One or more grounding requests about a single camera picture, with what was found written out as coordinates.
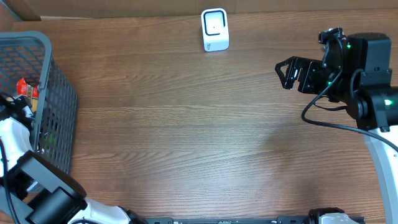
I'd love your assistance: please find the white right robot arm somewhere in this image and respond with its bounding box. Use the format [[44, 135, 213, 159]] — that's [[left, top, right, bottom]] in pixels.
[[275, 27, 397, 223]]

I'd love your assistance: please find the orange biscuit roll pack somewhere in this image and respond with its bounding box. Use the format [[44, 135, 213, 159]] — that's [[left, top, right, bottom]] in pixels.
[[16, 78, 39, 113]]

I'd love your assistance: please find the brown cardboard back panel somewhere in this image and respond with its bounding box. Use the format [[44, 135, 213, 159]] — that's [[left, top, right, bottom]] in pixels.
[[4, 0, 397, 21]]

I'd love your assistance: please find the white barcode scanner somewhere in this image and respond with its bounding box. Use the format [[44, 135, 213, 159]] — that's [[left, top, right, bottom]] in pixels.
[[201, 8, 229, 52]]

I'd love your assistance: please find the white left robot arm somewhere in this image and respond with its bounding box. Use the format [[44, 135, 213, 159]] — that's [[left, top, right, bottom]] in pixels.
[[1, 94, 145, 223]]

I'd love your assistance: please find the grey plastic mesh basket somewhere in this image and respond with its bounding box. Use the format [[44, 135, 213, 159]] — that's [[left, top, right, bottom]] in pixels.
[[1, 31, 79, 174]]

